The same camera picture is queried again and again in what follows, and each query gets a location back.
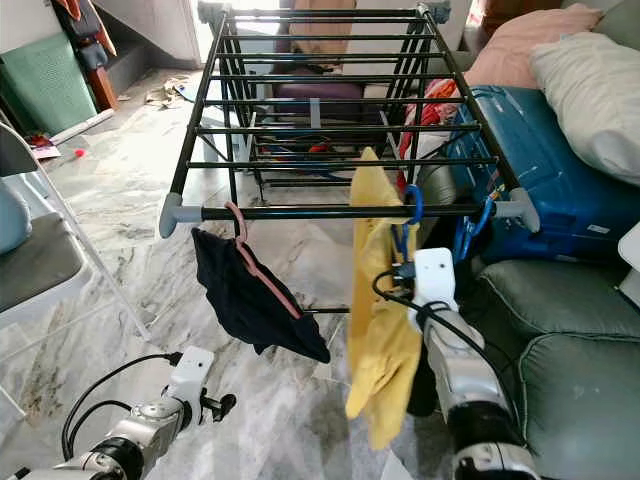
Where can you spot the red clothes heap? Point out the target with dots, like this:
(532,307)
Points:
(432,100)

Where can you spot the pink pillow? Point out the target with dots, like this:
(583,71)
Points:
(520,45)

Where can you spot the blue hard suitcase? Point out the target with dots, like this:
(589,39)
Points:
(550,160)

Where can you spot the beige pillow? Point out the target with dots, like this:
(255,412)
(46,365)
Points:
(590,95)

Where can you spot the grey folding chair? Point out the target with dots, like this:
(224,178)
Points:
(40,270)

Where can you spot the blue plastic hanger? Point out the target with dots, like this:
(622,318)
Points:
(487,215)
(417,203)

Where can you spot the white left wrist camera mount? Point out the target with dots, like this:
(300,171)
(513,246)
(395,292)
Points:
(192,372)

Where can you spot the black metal drying rack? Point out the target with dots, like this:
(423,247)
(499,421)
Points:
(340,211)

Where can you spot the dark maroon bag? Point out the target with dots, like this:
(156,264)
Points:
(320,90)

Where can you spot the pink plastic hanger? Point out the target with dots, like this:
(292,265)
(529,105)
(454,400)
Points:
(265,280)

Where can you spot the navy blue garment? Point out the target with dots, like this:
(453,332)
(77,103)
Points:
(245,300)

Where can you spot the grey green sofa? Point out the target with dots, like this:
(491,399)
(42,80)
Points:
(580,320)

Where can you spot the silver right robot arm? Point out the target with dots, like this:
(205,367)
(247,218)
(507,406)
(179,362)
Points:
(475,400)

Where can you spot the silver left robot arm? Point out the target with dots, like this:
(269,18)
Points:
(140,440)

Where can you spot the yellow garment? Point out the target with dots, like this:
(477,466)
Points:
(375,300)

